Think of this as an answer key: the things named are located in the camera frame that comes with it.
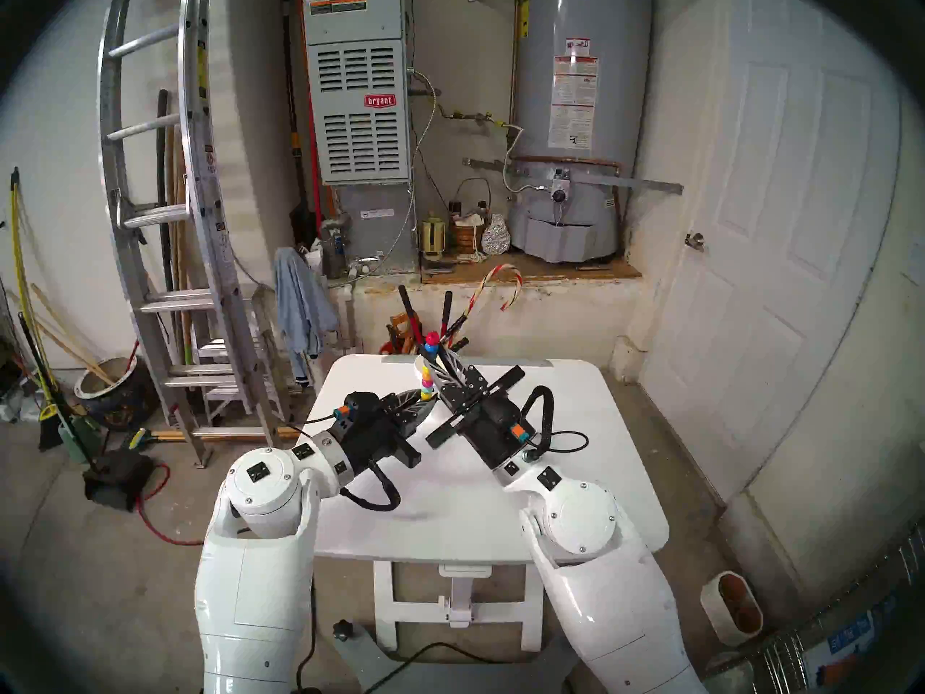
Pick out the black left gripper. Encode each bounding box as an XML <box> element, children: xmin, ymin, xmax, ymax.
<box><xmin>334</xmin><ymin>390</ymin><xmax>436</xmax><ymax>476</ymax></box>

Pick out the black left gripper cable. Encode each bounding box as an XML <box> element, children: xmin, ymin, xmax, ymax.
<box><xmin>340</xmin><ymin>465</ymin><xmax>402</xmax><ymax>513</ymax></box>

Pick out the yellow green scrub brush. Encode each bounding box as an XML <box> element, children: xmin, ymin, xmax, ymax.
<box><xmin>126</xmin><ymin>427</ymin><xmax>203</xmax><ymax>451</ymax></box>

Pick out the aluminium step ladder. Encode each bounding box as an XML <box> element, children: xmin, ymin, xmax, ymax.
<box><xmin>163</xmin><ymin>284</ymin><xmax>304</xmax><ymax>447</ymax></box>

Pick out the grey bryant furnace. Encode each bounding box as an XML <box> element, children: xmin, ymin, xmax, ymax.
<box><xmin>300</xmin><ymin>0</ymin><xmax>421</xmax><ymax>274</ymax></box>

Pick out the wooden tool handle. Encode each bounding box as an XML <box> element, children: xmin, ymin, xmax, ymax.
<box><xmin>29</xmin><ymin>284</ymin><xmax>116</xmax><ymax>386</ymax></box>

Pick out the black power cable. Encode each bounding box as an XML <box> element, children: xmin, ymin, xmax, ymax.
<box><xmin>293</xmin><ymin>606</ymin><xmax>507</xmax><ymax>694</ymax></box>

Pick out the wooden platform board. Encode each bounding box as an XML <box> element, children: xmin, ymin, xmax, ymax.
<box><xmin>421</xmin><ymin>250</ymin><xmax>644</xmax><ymax>285</ymax></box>

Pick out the black dustpan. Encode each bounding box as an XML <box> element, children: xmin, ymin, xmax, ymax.
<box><xmin>82</xmin><ymin>447</ymin><xmax>156</xmax><ymax>511</ymax></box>

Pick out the white panel door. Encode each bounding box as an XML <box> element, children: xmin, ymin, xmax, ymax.
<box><xmin>640</xmin><ymin>0</ymin><xmax>904</xmax><ymax>505</ymax></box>

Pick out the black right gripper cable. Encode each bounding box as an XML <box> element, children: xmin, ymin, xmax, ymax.
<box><xmin>520</xmin><ymin>385</ymin><xmax>590</xmax><ymax>458</ymax></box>

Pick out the red extension cord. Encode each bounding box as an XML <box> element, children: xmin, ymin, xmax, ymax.
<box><xmin>134</xmin><ymin>461</ymin><xmax>207</xmax><ymax>549</ymax></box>

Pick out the blue printed box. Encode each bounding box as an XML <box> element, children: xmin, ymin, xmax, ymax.
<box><xmin>802</xmin><ymin>606</ymin><xmax>918</xmax><ymax>694</ymax></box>

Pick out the black pole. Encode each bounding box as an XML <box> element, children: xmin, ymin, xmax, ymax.
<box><xmin>155</xmin><ymin>89</ymin><xmax>178</xmax><ymax>296</ymax></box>

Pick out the black long handled shovel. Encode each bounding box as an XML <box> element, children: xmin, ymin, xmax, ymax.
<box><xmin>282</xmin><ymin>0</ymin><xmax>322</xmax><ymax>252</ymax></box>

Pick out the yellow green lantern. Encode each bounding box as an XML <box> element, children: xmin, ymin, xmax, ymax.
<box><xmin>421</xmin><ymin>212</ymin><xmax>447</xmax><ymax>262</ymax></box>

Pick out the aluminium extension ladder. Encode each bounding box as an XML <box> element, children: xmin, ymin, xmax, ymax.
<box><xmin>98</xmin><ymin>0</ymin><xmax>283</xmax><ymax>469</ymax></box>

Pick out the blue ceramic pot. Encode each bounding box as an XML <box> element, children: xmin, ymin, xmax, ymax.
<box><xmin>74</xmin><ymin>354</ymin><xmax>156</xmax><ymax>429</ymax></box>

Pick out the yellow handled broom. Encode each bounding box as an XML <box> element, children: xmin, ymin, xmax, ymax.
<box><xmin>7</xmin><ymin>166</ymin><xmax>69</xmax><ymax>451</ymax></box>

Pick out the wicker basket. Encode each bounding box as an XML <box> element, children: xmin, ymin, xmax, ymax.
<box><xmin>452</xmin><ymin>212</ymin><xmax>489</xmax><ymax>256</ymax></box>

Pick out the white table leg frame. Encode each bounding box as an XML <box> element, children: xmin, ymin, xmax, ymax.
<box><xmin>372</xmin><ymin>559</ymin><xmax>544</xmax><ymax>654</ymax></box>

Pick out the blue cloth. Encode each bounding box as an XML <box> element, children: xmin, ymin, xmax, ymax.
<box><xmin>273</xmin><ymin>247</ymin><xmax>340</xmax><ymax>382</ymax></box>

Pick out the brass gas pipe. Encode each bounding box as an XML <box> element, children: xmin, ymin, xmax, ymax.
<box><xmin>442</xmin><ymin>107</ymin><xmax>521</xmax><ymax>131</ymax></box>

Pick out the striped candy cane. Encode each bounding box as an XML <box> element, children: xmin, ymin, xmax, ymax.
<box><xmin>452</xmin><ymin>264</ymin><xmax>523</xmax><ymax>339</ymax></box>

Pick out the metal wire shelf rack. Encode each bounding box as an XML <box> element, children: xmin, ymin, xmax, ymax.
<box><xmin>705</xmin><ymin>519</ymin><xmax>925</xmax><ymax>694</ymax></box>

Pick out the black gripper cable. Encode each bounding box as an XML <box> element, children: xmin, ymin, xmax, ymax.
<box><xmin>340</xmin><ymin>465</ymin><xmax>402</xmax><ymax>513</ymax></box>
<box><xmin>520</xmin><ymin>385</ymin><xmax>590</xmax><ymax>458</ymax></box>

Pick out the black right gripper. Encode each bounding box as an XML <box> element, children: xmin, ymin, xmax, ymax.
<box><xmin>426</xmin><ymin>344</ymin><xmax>535</xmax><ymax>471</ymax></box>

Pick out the grey water heater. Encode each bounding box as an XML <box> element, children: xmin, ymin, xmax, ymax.
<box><xmin>509</xmin><ymin>0</ymin><xmax>655</xmax><ymax>262</ymax></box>

